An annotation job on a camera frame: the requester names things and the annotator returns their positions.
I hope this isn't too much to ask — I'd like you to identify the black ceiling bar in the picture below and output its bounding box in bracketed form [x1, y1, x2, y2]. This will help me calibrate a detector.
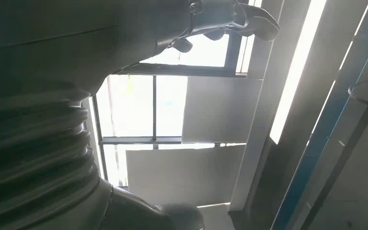
[299, 76, 368, 230]

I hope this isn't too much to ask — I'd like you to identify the grey roller blind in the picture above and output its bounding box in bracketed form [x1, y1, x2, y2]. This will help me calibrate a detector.
[125, 144, 246, 207]
[182, 76, 263, 144]

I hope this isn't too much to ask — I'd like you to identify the blue ceiling beam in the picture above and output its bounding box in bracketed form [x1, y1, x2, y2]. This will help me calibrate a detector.
[271, 19, 368, 230]

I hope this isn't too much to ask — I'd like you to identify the long ceiling light strip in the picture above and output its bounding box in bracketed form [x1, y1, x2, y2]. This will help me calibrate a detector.
[269, 0, 327, 145]

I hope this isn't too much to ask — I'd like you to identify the window with dark frame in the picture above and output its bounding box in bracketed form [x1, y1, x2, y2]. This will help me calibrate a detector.
[89, 0, 264, 188]

